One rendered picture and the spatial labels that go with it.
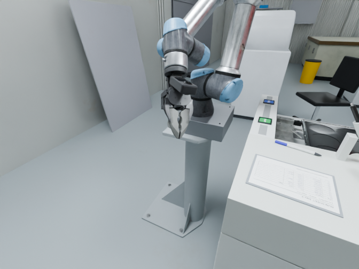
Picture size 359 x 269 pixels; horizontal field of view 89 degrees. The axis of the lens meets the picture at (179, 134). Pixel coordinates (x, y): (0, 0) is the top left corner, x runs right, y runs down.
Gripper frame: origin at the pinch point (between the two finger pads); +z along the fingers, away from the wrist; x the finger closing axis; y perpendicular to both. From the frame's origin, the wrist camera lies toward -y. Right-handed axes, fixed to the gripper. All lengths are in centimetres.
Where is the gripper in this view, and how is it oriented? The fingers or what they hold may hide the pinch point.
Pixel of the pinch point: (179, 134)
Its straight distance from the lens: 54.4
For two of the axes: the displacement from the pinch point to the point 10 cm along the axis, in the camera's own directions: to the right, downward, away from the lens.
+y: -3.7, 0.5, 9.3
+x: -9.3, 0.0, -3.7
